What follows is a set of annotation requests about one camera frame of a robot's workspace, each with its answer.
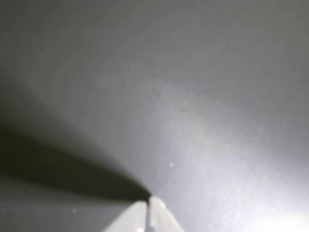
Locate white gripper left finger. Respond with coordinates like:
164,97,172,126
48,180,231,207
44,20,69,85
103,201,148,232

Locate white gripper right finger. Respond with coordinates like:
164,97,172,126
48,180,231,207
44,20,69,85
149,196,186,232

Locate black table mat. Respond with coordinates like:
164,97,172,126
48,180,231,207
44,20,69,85
0,0,309,232

